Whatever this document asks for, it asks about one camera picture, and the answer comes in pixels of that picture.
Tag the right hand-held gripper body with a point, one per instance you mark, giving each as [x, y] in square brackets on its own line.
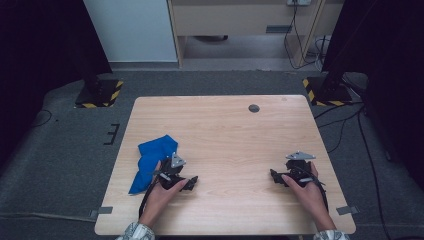
[297, 168]

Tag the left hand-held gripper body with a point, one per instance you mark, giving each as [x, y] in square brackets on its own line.
[171, 173]

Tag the blue cloth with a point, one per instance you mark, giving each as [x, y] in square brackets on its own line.
[150, 163]

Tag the person's left hand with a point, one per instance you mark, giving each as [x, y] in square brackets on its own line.
[160, 196]

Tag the person's right hand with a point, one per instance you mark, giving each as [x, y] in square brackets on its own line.
[308, 195]

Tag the grey tape strip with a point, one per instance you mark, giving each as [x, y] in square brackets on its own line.
[347, 210]
[101, 211]

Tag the grey round table grommet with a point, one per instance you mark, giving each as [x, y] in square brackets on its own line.
[254, 108]

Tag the black striped stand base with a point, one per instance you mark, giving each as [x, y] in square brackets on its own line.
[328, 93]
[100, 95]

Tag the dark curtain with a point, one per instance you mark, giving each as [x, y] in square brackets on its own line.
[40, 50]
[393, 66]

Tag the white panel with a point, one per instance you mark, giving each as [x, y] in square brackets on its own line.
[133, 30]

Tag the light wooden cabinet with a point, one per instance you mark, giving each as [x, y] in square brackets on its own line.
[233, 18]

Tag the white power strip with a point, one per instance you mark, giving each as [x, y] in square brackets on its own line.
[299, 2]

